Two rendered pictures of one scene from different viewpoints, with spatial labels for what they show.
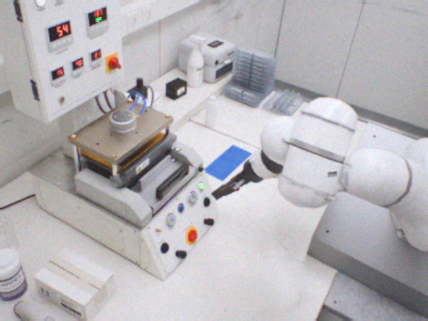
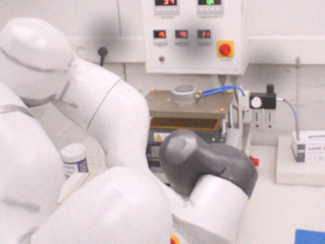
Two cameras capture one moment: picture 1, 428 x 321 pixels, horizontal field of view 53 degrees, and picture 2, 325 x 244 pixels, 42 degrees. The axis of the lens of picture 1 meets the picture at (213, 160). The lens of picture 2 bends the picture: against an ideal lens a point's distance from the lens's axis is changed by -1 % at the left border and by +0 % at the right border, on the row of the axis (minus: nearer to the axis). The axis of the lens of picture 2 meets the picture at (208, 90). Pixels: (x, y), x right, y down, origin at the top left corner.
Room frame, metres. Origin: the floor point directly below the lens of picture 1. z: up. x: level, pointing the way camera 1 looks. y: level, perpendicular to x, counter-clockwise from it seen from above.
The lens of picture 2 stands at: (0.78, -0.88, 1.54)
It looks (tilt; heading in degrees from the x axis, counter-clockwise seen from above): 19 degrees down; 74
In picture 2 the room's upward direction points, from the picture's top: 2 degrees counter-clockwise
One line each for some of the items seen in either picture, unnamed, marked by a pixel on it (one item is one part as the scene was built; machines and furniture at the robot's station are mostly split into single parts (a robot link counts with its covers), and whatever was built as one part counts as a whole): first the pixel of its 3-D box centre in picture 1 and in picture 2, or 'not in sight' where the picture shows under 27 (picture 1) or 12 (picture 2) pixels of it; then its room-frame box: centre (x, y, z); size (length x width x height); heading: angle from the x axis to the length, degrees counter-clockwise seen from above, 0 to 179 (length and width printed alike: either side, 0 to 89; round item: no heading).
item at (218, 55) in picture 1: (206, 56); not in sight; (2.06, 0.09, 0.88); 0.25 x 0.20 x 0.17; 57
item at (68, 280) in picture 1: (75, 284); (81, 199); (0.70, 0.35, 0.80); 0.19 x 0.13 x 0.09; 63
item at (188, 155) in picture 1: (170, 151); (228, 157); (1.13, 0.15, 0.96); 0.26 x 0.05 x 0.07; 62
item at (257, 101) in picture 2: (137, 100); (262, 106); (1.30, 0.29, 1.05); 0.15 x 0.05 x 0.15; 152
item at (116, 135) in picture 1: (119, 126); (194, 104); (1.08, 0.30, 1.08); 0.31 x 0.24 x 0.13; 152
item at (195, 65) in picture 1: (196, 61); not in sight; (1.92, 0.13, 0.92); 0.09 x 0.08 x 0.25; 70
